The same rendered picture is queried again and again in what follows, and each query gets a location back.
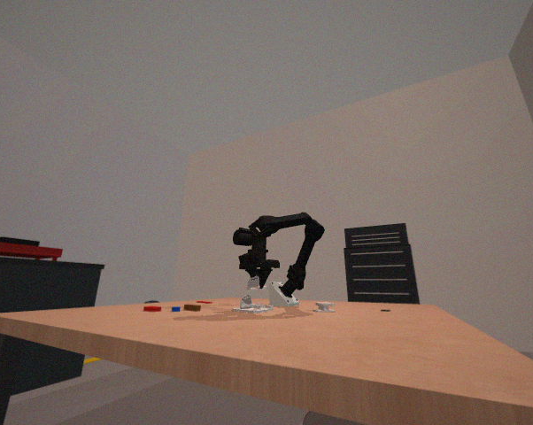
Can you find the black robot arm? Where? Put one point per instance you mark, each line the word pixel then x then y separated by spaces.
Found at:
pixel 268 225

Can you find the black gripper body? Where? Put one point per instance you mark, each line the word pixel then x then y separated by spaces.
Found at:
pixel 263 263

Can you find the brown rectangular block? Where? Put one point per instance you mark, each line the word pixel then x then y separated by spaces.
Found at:
pixel 194 308

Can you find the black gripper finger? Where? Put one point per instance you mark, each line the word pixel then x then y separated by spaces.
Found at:
pixel 252 273
pixel 263 274

